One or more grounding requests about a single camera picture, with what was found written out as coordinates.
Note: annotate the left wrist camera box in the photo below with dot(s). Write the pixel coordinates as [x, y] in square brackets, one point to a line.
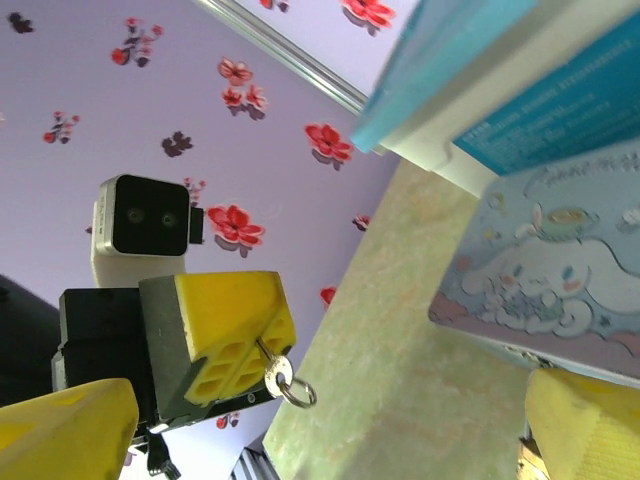
[145, 220]

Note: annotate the blue lidded storage box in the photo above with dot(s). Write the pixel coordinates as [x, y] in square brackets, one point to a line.
[500, 75]

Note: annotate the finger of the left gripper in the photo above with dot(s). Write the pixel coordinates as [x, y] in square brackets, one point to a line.
[277, 325]
[210, 315]

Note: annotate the aluminium corner post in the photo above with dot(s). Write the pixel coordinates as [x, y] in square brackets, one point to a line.
[290, 55]

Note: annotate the small metal key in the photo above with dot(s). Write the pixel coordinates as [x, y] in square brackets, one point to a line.
[277, 372]

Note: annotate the aluminium frame rail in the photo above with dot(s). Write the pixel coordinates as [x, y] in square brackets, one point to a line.
[257, 465]

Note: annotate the cartoon tin box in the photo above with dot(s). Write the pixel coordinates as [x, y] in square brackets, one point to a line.
[540, 270]

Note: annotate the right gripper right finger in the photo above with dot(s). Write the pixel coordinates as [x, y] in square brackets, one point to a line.
[590, 430]

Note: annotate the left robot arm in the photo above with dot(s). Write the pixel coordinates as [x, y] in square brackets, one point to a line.
[25, 340]

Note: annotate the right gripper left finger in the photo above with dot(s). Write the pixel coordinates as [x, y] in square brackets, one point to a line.
[60, 435]

